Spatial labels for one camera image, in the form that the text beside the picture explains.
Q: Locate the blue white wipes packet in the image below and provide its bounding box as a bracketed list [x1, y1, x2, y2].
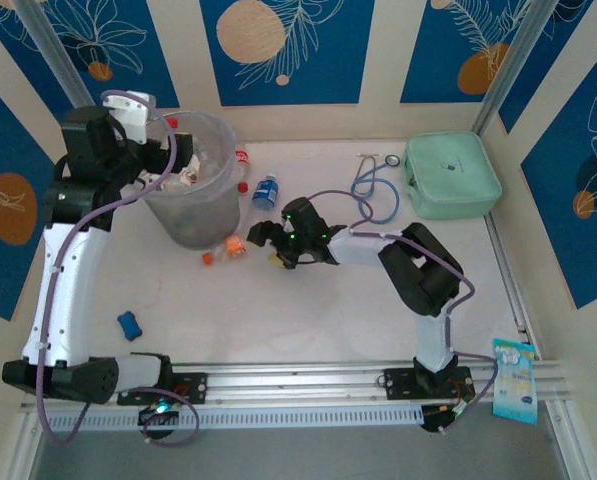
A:
[492, 338, 538, 426]

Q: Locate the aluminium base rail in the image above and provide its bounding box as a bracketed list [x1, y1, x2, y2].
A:
[20, 360, 563, 412]

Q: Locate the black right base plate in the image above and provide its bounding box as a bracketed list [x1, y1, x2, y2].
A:
[383, 367, 477, 401]

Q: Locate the aluminium side rail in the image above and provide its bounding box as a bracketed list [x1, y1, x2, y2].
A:
[483, 214, 542, 361]

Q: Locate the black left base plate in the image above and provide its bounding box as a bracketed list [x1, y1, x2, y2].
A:
[116, 372, 209, 406]

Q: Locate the blue stethoscope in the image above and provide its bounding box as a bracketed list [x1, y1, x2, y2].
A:
[350, 152, 402, 225]

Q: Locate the mint green zip case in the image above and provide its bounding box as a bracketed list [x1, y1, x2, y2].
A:
[403, 130, 503, 220]

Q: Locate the small blue label bottle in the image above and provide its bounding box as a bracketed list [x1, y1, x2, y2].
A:
[238, 172, 282, 234]

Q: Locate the translucent plastic bin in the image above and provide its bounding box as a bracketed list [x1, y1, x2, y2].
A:
[142, 109, 242, 250]

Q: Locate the orange label plastic bottle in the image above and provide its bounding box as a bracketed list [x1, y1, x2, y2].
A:
[201, 232, 250, 266]

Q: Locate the black controller board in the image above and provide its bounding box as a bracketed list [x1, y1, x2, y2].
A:
[420, 402, 473, 434]
[137, 402, 180, 427]

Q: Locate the small blue rubber object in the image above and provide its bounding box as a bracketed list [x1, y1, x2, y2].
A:
[116, 310, 143, 341]

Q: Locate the white slotted cable duct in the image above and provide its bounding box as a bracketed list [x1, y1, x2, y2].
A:
[42, 405, 424, 432]

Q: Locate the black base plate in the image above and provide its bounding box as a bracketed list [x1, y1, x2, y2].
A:
[383, 367, 477, 401]
[116, 372, 209, 406]

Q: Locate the aluminium frame post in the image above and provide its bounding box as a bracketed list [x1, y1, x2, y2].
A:
[472, 0, 562, 136]
[12, 0, 97, 109]

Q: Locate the small red label cola bottle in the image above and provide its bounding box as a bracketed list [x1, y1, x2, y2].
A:
[233, 148, 255, 196]

